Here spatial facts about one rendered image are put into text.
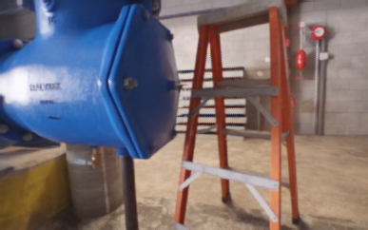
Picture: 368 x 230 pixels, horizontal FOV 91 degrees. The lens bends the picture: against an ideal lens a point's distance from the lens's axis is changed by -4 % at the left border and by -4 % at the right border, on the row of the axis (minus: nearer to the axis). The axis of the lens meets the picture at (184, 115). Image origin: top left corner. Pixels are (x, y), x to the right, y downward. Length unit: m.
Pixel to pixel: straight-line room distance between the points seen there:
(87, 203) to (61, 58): 1.03
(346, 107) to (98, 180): 4.10
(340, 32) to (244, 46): 1.64
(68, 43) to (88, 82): 0.18
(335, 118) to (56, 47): 4.22
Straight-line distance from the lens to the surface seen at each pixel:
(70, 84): 0.68
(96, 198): 1.47
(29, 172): 1.49
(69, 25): 0.79
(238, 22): 1.08
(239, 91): 0.78
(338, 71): 4.34
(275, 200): 0.77
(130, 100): 0.58
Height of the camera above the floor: 0.81
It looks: 6 degrees down
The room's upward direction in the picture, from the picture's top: 2 degrees counter-clockwise
